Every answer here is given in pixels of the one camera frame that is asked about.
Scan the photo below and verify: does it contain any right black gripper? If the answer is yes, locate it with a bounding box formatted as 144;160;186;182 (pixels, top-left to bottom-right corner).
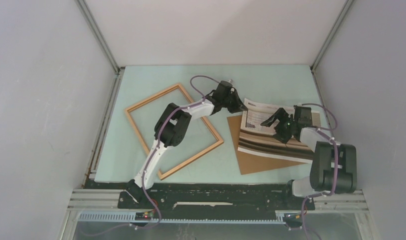
261;107;297;144

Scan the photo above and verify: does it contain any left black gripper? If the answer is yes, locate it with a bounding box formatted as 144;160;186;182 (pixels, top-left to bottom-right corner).
221;89;248;114

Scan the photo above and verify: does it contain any printed photo sheet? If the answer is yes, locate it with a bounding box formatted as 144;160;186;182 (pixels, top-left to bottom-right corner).
238;98;314;164

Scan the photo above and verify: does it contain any brown cardboard backing board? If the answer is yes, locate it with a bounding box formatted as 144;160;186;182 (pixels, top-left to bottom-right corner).
226;115;304;175

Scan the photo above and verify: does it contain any wooden picture frame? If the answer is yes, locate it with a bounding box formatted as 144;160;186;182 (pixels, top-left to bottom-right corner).
124;83;224;180

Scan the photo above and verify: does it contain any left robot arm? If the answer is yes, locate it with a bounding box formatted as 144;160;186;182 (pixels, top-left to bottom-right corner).
125;80;248;208

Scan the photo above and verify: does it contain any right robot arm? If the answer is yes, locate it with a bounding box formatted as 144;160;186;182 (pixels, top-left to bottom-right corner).
261;103;357;209

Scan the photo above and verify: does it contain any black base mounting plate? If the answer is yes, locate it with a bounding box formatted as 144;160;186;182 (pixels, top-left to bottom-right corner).
117;183;315;221

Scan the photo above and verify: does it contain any small green circuit board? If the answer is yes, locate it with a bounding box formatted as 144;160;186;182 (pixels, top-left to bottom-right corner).
134;212;153;221

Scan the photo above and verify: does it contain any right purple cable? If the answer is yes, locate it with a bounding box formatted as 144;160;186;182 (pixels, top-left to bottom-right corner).
299;102;340;239

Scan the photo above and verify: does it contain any purple cable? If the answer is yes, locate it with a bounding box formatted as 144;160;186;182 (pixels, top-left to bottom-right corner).
299;102;340;239
129;75;222;231

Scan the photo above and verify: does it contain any aluminium rail frame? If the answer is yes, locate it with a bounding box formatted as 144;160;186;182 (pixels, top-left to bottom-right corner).
59;183;374;240

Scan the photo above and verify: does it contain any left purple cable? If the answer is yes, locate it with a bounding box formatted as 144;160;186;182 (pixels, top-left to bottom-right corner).
129;75;222;231

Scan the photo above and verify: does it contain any left corner metal post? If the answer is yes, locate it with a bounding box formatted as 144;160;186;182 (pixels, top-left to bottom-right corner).
75;0;124;180

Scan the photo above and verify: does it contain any corner metal post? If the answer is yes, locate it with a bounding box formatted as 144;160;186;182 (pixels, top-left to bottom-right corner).
310;0;355;117
75;0;124;180

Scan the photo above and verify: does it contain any right corner metal post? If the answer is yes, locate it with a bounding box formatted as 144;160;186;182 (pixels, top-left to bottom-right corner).
310;0;355;117

